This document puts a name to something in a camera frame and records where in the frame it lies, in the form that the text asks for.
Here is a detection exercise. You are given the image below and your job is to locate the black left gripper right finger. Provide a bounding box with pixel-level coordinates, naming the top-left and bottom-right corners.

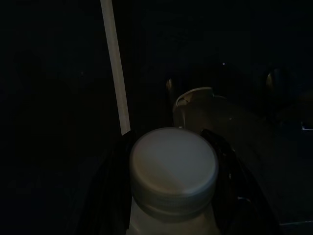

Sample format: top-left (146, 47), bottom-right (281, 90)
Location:
top-left (200, 128), bottom-right (272, 235)

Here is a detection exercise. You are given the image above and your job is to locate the small white capped bottle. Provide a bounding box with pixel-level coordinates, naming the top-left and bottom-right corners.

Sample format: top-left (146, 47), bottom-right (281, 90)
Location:
top-left (129, 126), bottom-right (220, 235)

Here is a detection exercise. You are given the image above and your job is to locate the white vertical strip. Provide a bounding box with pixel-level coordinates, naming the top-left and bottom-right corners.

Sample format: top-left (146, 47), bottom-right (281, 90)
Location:
top-left (100, 0), bottom-right (132, 136)

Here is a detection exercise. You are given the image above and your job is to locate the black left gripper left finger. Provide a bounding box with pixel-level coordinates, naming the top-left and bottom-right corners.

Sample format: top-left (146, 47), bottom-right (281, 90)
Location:
top-left (87, 131), bottom-right (138, 235)

